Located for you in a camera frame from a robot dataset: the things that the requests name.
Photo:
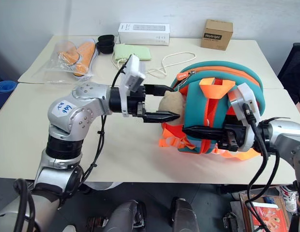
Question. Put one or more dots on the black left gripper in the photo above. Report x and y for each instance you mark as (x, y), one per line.
(136, 99)

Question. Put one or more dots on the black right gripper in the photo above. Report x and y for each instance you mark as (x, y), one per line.
(233, 136)

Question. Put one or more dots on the tan plush toy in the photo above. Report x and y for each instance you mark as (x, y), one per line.
(170, 104)

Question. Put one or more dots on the orange and teal backpack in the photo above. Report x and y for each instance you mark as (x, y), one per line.
(196, 104)

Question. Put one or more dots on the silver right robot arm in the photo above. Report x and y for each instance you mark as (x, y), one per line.
(283, 130)

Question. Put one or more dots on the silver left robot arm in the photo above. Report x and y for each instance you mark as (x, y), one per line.
(87, 101)

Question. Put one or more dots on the long white box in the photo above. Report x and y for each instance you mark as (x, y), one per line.
(144, 33)

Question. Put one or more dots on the brown cardboard box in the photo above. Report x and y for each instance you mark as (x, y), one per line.
(216, 35)

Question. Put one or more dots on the red printed box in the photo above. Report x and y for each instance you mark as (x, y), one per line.
(271, 215)

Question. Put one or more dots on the light green pouch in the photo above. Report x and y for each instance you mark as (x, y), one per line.
(133, 52)

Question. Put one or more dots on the black round cup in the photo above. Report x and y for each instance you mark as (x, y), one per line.
(106, 38)
(104, 48)

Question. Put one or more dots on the dark grey rounded shape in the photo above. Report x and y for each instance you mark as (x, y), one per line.
(185, 215)
(125, 217)

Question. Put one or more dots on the orange shoe insole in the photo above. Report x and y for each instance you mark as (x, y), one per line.
(67, 56)
(85, 56)

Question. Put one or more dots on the metal latch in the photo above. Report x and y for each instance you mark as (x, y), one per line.
(229, 220)

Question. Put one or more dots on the white sneaker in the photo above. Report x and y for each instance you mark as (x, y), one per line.
(288, 198)

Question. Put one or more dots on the clear plastic bag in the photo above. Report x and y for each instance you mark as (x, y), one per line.
(55, 70)

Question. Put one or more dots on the black office chair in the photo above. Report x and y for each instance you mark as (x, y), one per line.
(295, 67)

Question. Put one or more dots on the blue rolled mat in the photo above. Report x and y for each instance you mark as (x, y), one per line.
(6, 87)

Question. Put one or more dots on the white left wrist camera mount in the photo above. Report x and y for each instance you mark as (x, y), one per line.
(133, 72)

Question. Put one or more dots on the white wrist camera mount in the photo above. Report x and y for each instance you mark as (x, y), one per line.
(248, 96)
(133, 72)

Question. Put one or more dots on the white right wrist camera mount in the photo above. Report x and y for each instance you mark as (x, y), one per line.
(248, 96)

